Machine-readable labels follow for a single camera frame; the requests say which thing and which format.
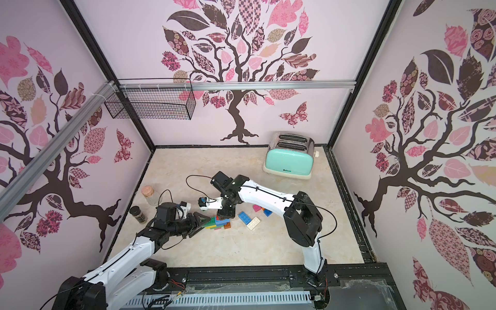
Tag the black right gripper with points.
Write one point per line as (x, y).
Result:
(226, 211)

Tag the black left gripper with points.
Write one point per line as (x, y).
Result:
(196, 226)

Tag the dark green brick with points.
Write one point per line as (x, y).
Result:
(211, 223)

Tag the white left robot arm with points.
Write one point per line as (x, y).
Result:
(113, 284)

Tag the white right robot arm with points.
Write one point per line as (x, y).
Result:
(301, 216)

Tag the white lego plate brick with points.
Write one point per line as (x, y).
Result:
(253, 223)

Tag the light blue 2x4 brick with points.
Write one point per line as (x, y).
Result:
(245, 218)

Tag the cork stoppered glass bottle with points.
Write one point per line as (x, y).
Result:
(150, 195)

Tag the small dark labelled bottle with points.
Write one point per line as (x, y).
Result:
(138, 214)

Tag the mint green toaster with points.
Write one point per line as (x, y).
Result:
(290, 155)

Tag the white vented base strip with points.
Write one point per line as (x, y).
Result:
(247, 300)

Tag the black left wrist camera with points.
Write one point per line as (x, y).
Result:
(169, 212)

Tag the aluminium rail back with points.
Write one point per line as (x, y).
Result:
(207, 86)

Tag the aluminium rail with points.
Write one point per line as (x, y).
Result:
(15, 190)
(207, 86)

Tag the black wire basket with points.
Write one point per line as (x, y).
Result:
(153, 99)

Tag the aluminium rail left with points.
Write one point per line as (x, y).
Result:
(15, 190)

